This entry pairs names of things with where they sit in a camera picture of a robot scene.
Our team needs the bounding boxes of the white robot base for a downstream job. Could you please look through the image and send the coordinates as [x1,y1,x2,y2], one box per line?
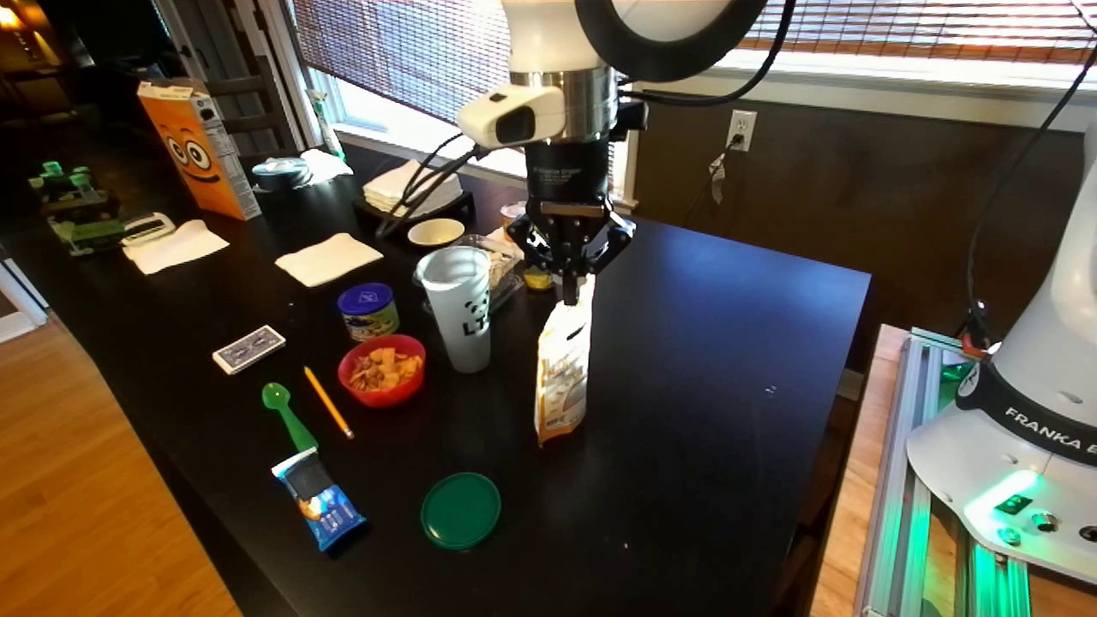
[906,138,1097,582]

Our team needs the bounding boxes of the orange pencil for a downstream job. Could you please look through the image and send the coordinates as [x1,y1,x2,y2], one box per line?
[302,365,354,440]

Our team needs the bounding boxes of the white snack packet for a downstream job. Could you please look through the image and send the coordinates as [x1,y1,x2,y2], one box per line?
[534,303,592,443]

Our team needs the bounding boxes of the white napkin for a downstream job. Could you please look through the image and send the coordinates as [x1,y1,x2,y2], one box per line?
[276,234,382,289]

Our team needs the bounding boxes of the green round lid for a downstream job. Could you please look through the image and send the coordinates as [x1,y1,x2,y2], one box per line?
[418,469,505,553]

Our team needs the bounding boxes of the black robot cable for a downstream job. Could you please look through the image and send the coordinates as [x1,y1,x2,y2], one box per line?
[960,44,1097,347]

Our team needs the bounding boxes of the white paper cup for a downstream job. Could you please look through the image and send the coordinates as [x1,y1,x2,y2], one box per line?
[414,248,489,372]

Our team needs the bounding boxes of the small white dish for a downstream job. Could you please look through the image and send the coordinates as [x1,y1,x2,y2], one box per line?
[409,215,466,250]

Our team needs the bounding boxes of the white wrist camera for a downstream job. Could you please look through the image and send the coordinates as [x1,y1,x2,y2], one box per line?
[459,85,566,147]

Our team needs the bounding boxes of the red bowl with snacks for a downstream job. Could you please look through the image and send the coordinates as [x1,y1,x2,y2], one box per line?
[335,331,425,409]

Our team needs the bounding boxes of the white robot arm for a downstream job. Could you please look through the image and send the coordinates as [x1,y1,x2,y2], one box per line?
[487,0,763,304]

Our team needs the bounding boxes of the green toy blocks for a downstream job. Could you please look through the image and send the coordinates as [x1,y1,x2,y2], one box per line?
[28,161,122,258]

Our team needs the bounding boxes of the blue lidded small jar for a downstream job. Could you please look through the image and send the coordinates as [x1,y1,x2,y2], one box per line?
[335,280,400,343]

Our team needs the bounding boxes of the green plastic spoon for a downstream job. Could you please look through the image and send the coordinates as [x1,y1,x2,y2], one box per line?
[262,381,315,450]

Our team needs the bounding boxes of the white paper sheet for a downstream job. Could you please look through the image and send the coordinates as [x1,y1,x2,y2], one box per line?
[122,219,225,274]

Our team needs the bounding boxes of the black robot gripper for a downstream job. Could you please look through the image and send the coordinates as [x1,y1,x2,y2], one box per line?
[508,144,638,304]

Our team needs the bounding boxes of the blue snack wrapper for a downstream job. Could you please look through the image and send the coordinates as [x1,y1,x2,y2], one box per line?
[272,450,368,553]

